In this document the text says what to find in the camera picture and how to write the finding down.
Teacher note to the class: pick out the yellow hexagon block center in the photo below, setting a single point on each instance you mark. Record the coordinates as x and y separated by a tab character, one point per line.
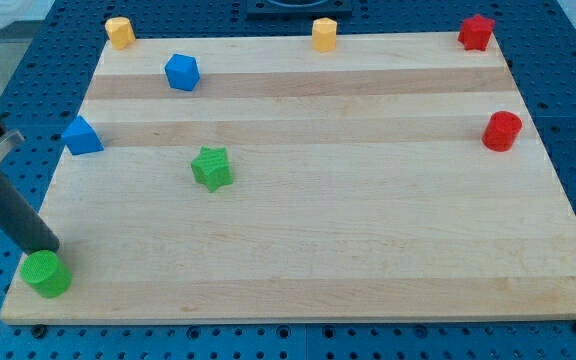
324	34

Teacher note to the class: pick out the wooden board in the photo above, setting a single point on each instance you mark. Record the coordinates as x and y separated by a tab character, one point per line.
362	191

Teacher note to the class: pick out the green star block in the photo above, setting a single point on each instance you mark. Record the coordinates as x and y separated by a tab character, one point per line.
211	168

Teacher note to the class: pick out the blue cube block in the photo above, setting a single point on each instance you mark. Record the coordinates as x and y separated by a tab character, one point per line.
182	72

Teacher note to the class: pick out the green cylinder block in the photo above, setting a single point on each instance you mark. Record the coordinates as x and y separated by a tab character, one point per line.
46	274

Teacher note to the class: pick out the blue triangular block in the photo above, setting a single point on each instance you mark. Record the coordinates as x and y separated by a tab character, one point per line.
80	137

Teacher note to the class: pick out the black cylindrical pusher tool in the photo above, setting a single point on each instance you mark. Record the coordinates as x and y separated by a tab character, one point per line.
20	221

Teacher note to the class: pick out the yellow hexagon block left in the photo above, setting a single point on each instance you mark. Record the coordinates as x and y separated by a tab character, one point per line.
120	32

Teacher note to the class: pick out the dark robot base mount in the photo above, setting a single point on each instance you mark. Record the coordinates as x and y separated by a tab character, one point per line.
320	8

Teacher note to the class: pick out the yellow hexagon block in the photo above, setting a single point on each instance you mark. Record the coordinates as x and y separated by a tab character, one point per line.
120	32
324	34

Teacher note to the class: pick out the red cylinder block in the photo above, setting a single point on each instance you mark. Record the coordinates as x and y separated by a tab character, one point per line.
501	131

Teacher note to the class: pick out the red star block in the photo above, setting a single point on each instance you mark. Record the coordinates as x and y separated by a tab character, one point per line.
475	32

